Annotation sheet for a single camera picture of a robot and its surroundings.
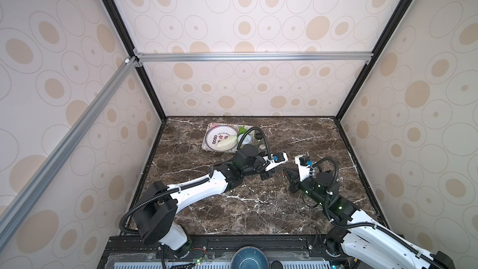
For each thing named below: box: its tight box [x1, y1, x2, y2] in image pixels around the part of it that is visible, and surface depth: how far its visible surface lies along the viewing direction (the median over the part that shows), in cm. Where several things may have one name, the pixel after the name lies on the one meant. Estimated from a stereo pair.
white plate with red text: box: [205, 125, 239, 151], surface depth 111 cm
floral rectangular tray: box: [201, 122, 251, 154], surface depth 111 cm
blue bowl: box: [230, 245, 270, 269], surface depth 70 cm
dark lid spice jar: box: [254, 132, 264, 145], surface depth 100 cm
